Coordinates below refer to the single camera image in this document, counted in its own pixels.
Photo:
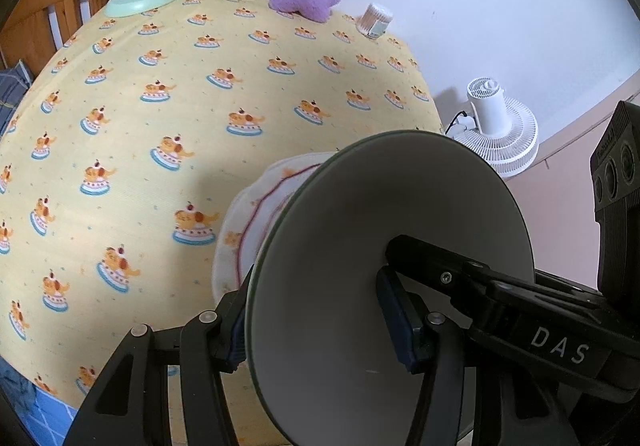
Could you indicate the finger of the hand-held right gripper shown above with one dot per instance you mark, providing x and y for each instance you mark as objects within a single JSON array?
[{"x": 440, "y": 271}]

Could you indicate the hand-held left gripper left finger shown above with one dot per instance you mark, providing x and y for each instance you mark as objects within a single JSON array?
[{"x": 237, "y": 341}]

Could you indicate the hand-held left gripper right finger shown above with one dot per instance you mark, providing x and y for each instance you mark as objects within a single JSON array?
[{"x": 395, "y": 321}]

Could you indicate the large yellow flower plate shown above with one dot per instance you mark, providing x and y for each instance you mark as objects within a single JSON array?
[{"x": 216, "y": 271}]

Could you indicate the large floral ceramic bowl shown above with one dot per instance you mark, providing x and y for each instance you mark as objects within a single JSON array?
[{"x": 325, "y": 251}]

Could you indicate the red pattern white plate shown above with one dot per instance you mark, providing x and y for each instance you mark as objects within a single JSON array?
[{"x": 265, "y": 226}]

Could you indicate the beige door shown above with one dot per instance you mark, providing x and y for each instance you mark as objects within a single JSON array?
[{"x": 560, "y": 206}]

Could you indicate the white standing fan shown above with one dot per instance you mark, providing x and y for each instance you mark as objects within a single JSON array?
[{"x": 505, "y": 145}]

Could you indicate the blue checked bedsheet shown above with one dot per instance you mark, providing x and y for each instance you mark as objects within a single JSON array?
[{"x": 30, "y": 411}]

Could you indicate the yellow cake print tablecloth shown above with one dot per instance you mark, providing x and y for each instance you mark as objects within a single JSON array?
[{"x": 150, "y": 125}]

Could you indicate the white cotton swab container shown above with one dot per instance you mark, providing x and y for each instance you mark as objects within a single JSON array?
[{"x": 375, "y": 20}]

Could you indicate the blue plaid pillow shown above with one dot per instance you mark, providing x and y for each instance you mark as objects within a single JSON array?
[{"x": 12, "y": 85}]

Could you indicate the wooden chair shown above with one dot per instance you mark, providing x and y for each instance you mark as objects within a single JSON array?
[{"x": 45, "y": 5}]

